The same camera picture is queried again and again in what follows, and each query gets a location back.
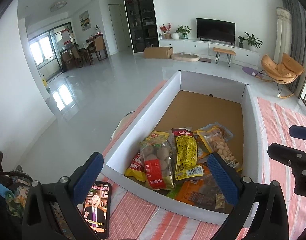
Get orange clear brown snack bag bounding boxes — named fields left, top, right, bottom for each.
left=175, top=165, right=233, bottom=213

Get clear pack pale nuts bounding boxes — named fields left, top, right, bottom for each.
left=194, top=122, right=242, bottom=172

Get yellow snack bag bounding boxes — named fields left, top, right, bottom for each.
left=171, top=128, right=204, bottom=181

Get red gold mushroom snack bag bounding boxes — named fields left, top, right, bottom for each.
left=139, top=131, right=175, bottom=191

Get green cracker packet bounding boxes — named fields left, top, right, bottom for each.
left=166, top=185, right=182, bottom=199

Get yellow corn vacuum pack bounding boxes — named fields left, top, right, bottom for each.
left=124, top=152, right=146, bottom=183

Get black smartphone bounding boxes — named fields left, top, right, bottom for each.
left=82, top=181, right=112, bottom=239

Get orange lounge chair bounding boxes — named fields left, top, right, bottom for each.
left=252, top=53, right=304, bottom=99

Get striped orange tablecloth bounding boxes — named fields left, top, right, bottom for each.
left=102, top=72, right=306, bottom=239

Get white tv cabinet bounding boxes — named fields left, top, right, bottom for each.
left=159, top=39, right=260, bottom=67

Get grey curtain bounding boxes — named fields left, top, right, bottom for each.
left=283, top=0, right=306, bottom=96

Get white cardboard box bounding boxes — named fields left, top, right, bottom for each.
left=102, top=70, right=263, bottom=225

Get green potted plant right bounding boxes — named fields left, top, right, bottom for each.
left=245, top=32, right=263, bottom=51

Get small potted plant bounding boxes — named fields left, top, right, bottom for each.
left=238, top=36, right=245, bottom=48

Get small wooden bench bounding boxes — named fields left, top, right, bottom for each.
left=213, top=47, right=236, bottom=67

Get dining table with chairs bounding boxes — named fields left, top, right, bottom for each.
left=60, top=33, right=109, bottom=72

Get round beige floor cushion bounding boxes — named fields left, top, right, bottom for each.
left=171, top=53, right=200, bottom=62

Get black television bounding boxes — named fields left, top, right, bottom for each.
left=196, top=18, right=235, bottom=44

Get green plant left of tv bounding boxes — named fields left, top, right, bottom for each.
left=176, top=25, right=192, bottom=40

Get brown cardboard box on floor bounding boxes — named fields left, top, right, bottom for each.
left=144, top=47, right=173, bottom=59

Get red flower vase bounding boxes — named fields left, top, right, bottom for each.
left=160, top=23, right=172, bottom=39

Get dark glass display cabinet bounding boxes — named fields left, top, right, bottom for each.
left=124, top=0, right=159, bottom=53

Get framed wall painting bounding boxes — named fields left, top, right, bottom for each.
left=79, top=10, right=91, bottom=31

